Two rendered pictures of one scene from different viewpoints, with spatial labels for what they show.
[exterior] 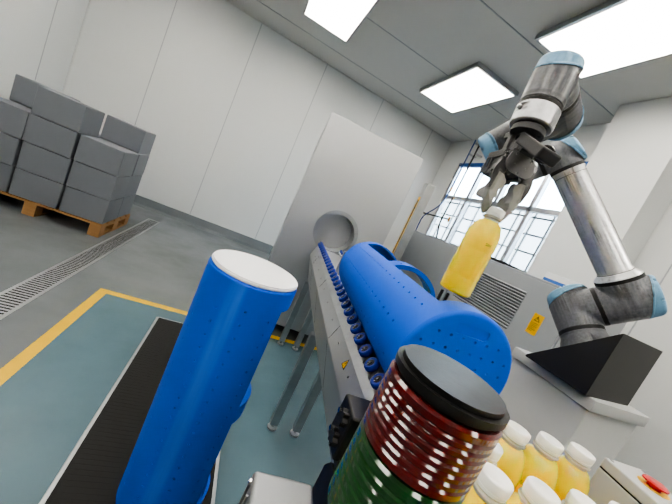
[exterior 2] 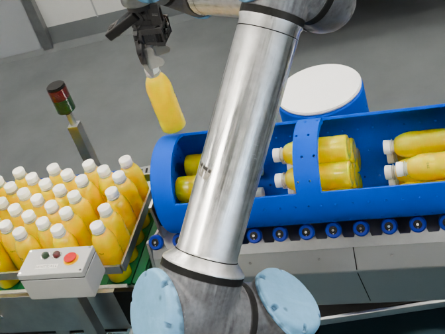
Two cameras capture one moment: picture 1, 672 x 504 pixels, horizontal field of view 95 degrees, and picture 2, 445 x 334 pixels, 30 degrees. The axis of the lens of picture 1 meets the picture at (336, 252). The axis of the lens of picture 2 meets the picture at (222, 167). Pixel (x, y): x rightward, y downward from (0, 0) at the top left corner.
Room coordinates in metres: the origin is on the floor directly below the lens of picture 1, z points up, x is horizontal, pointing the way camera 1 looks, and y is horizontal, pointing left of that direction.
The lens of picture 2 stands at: (1.89, -1.85, 2.49)
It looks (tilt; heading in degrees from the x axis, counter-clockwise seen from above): 36 degrees down; 124
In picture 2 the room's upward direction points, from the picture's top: 20 degrees counter-clockwise
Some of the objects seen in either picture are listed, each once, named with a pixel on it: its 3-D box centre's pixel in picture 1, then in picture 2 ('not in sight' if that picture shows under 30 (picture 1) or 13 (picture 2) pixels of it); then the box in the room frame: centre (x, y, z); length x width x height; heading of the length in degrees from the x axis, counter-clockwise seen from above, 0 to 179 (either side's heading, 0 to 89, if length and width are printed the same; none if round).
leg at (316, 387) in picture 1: (315, 389); not in sight; (1.65, -0.22, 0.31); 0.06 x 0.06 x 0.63; 12
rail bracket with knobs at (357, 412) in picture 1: (356, 433); not in sight; (0.53, -0.18, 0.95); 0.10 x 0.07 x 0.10; 102
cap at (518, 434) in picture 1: (515, 433); (112, 193); (0.50, -0.40, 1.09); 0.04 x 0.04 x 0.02
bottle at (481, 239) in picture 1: (473, 254); (163, 99); (0.71, -0.28, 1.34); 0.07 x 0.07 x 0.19
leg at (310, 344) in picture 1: (292, 382); not in sight; (1.62, -0.08, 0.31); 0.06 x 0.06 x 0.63; 12
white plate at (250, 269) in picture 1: (256, 269); (318, 89); (0.94, 0.20, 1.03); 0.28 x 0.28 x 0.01
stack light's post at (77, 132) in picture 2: not in sight; (128, 239); (0.16, -0.09, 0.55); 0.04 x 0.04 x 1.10; 12
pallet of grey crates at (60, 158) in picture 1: (68, 158); not in sight; (3.20, 3.00, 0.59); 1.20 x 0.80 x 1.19; 110
